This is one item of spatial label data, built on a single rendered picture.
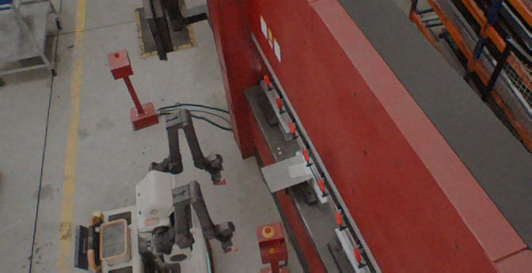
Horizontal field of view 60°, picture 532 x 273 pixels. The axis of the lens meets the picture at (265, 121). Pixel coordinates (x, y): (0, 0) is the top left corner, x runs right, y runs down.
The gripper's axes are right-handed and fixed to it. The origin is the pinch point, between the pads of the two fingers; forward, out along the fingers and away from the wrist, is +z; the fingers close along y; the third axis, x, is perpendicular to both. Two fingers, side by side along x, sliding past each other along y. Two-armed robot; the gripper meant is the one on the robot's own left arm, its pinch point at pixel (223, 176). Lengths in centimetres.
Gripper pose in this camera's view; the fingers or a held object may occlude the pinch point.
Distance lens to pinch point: 282.3
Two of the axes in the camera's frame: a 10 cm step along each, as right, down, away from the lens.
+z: 5.0, 4.6, 7.4
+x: -8.4, 4.5, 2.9
